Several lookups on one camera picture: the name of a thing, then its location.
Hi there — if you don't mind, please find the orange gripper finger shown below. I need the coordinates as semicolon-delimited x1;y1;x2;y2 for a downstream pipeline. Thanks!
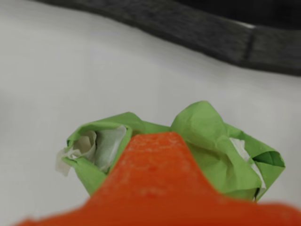
14;131;301;226

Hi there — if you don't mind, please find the green paper package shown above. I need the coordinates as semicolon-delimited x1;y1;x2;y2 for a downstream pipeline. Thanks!
55;100;286;203

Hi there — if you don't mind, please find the short black foam border strip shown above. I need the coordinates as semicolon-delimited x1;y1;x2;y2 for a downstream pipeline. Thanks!
246;23;301;76

